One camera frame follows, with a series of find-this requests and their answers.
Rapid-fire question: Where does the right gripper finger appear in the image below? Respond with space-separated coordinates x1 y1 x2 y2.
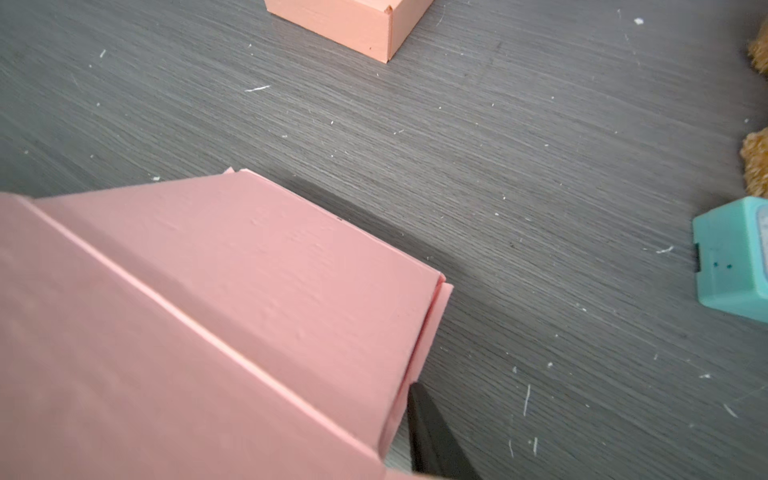
407 383 481 480

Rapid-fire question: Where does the pink cardboard box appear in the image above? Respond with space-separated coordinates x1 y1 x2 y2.
1 169 452 479

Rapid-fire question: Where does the orange cardboard box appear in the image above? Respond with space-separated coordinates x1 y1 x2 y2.
265 0 432 63

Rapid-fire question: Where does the small teal alarm clock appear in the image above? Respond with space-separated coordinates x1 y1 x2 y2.
692 197 767 323

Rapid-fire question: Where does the brown teddy bear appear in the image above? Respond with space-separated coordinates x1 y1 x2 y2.
739 17 768 199

